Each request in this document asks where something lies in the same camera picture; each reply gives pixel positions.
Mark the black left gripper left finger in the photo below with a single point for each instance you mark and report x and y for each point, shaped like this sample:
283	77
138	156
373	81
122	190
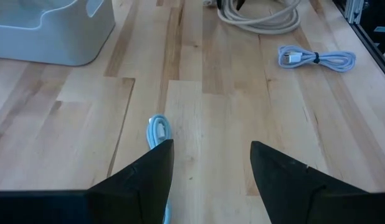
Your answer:
139	189

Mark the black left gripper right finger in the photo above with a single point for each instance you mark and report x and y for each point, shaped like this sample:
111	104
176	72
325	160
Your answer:
289	193

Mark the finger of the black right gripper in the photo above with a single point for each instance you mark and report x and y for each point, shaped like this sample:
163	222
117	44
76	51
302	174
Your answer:
240	3
220	3

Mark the black aluminium table frame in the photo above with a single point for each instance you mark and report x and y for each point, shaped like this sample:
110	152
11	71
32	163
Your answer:
367	42

